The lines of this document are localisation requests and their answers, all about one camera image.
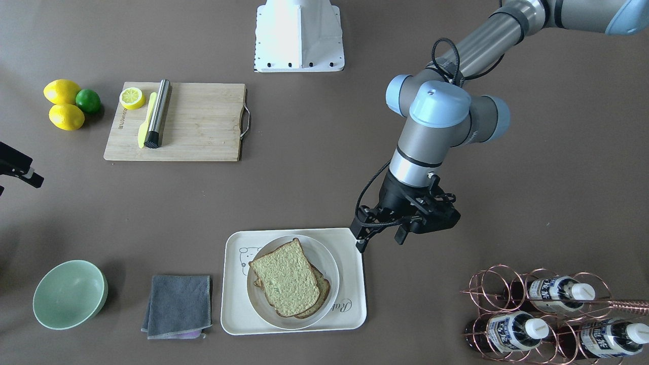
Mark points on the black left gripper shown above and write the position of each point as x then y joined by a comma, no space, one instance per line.
393,195

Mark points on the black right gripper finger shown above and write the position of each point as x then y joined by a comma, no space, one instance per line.
15,163

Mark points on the white round plate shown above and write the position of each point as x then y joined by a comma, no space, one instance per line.
319,256

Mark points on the bread slice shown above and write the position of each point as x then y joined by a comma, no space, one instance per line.
294,292
289,255

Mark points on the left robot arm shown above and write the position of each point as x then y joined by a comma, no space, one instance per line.
440,114

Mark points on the cream rabbit tray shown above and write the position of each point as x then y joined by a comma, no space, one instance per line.
348,311

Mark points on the yellow lemon near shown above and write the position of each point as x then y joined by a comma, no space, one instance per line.
67,117

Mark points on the yellow lemon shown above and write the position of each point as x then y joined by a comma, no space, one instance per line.
67,117
61,91

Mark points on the bread slice under egg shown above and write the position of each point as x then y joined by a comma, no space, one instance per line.
294,292

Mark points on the yellow lemon far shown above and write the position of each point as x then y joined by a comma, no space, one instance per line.
61,91

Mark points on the green lime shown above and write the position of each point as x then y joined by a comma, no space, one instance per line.
88,101

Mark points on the yellow plastic knife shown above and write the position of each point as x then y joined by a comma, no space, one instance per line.
144,127

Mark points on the half lemon slice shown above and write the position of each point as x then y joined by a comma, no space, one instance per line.
132,98

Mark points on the steel muddler black tip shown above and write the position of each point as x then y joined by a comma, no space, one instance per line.
153,137

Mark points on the green ceramic bowl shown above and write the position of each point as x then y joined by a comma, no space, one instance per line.
69,295

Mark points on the tea bottle front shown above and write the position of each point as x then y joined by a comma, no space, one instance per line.
506,332

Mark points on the tea bottle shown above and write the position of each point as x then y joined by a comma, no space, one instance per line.
506,332
560,294
602,339

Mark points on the wooden cutting board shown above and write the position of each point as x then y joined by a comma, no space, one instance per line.
203,123

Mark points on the tea bottle back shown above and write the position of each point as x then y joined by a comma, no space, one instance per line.
560,294

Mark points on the grey folded cloth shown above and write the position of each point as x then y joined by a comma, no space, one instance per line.
179,307

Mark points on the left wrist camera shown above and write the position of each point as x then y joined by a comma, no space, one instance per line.
434,209

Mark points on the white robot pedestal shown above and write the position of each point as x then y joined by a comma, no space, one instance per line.
298,36

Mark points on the copper wire bottle rack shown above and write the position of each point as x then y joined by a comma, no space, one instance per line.
546,317

